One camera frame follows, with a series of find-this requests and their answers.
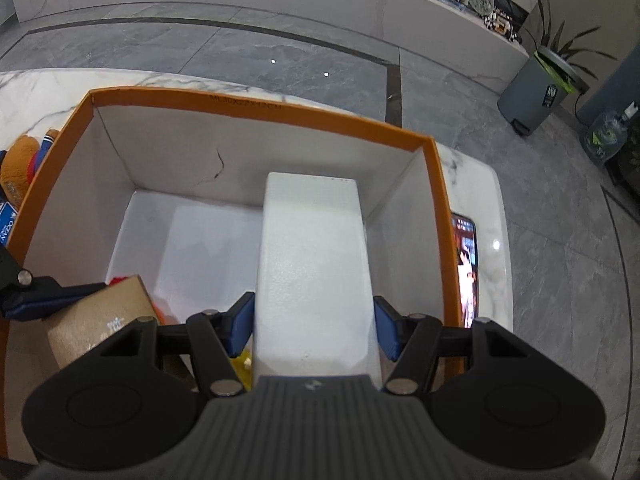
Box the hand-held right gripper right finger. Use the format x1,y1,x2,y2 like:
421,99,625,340
372,295,531,395

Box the yellow tape measure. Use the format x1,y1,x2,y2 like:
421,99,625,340
232,347,255,386

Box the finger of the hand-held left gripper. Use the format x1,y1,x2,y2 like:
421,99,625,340
0,246,108,321

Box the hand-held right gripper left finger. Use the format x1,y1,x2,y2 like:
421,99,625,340
97,291,256,396

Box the blue card pack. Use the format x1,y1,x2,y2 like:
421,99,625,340
0,201,18,247

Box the orange cardboard box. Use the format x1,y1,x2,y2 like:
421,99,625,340
0,87,466,396

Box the grey trash can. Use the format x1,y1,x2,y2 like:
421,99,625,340
497,47,583,138

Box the small brown cardboard box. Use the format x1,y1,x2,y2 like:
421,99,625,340
47,274,196,391

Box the smartphone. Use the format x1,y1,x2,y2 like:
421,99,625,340
451,212,480,331

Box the long leaf potted plant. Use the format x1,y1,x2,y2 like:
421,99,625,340
520,0,618,81

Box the white foam block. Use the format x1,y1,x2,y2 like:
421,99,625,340
252,171,386,391

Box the brown plush doll blue clothes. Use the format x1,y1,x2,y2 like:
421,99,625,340
0,129,61,206

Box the clear water jug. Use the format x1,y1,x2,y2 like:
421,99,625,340
582,105,636,163

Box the black white toy car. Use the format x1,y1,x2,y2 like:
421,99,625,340
482,10,521,41

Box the orange crochet toy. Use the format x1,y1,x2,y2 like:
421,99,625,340
109,274,176,326

